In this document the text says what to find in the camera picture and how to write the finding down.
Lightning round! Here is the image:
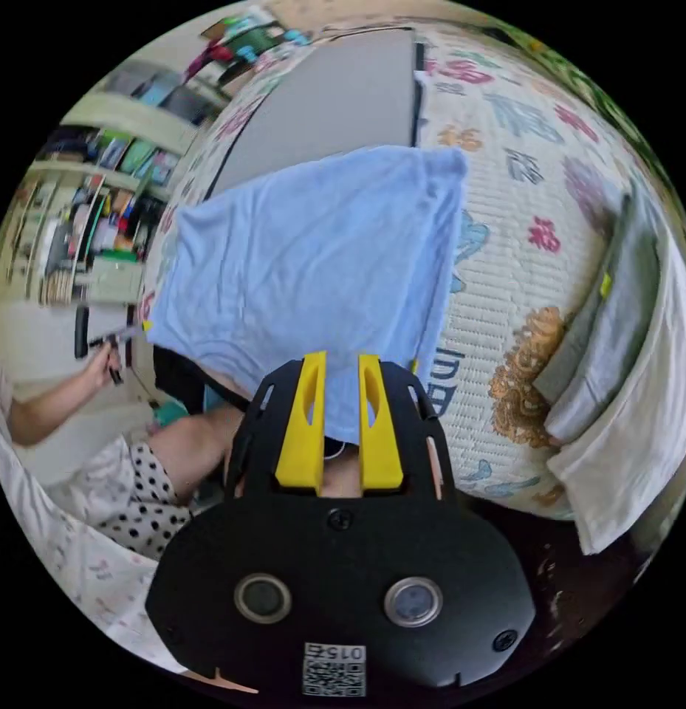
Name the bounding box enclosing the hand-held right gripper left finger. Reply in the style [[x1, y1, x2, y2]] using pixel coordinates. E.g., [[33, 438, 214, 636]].
[[274, 350, 328, 497]]

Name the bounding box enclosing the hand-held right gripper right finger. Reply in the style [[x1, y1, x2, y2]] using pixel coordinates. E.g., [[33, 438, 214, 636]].
[[358, 353, 405, 495]]

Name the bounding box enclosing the light blue long sleeve shirt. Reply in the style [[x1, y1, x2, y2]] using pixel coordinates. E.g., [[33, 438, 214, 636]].
[[145, 145, 470, 448]]

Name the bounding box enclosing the person's left forearm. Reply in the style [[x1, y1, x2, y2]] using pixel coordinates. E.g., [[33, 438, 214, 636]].
[[9, 363, 109, 448]]

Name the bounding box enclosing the person's left hand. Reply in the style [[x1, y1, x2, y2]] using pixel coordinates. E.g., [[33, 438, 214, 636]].
[[83, 344, 122, 387]]

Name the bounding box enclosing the person's right hand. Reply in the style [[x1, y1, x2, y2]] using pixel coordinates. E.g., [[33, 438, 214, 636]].
[[182, 666, 261, 694]]

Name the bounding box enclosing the shelf with assorted items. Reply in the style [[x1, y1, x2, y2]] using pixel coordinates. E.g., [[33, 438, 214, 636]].
[[4, 55, 234, 306]]

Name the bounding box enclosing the person's body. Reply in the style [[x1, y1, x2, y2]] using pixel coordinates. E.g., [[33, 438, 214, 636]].
[[0, 346, 366, 678]]

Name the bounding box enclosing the bed with printed quilt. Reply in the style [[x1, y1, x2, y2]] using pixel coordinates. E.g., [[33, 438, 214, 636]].
[[136, 21, 673, 523]]

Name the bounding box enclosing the pile of clothes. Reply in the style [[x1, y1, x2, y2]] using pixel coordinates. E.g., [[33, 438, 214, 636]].
[[532, 177, 686, 556]]

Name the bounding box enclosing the grey flat board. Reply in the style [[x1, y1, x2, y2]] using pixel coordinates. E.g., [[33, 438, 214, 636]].
[[205, 27, 427, 202]]

